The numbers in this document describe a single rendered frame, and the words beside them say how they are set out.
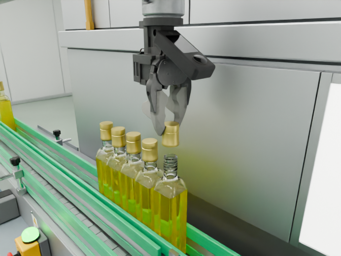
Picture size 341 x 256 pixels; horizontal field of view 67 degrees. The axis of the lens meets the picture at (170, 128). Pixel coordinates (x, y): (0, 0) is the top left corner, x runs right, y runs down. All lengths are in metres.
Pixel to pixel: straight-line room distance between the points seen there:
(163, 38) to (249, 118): 0.23
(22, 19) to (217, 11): 6.11
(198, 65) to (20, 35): 6.20
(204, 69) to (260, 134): 0.19
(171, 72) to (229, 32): 0.15
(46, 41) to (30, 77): 0.89
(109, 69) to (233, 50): 0.48
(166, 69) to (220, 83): 0.14
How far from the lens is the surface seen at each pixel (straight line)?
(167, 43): 0.45
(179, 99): 0.50
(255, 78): 0.52
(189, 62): 0.41
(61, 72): 6.85
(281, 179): 0.55
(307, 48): 0.50
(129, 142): 0.60
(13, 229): 1.10
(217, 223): 0.74
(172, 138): 0.50
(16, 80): 6.53
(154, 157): 0.56
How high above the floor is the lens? 1.37
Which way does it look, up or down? 19 degrees down
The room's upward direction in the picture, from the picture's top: straight up
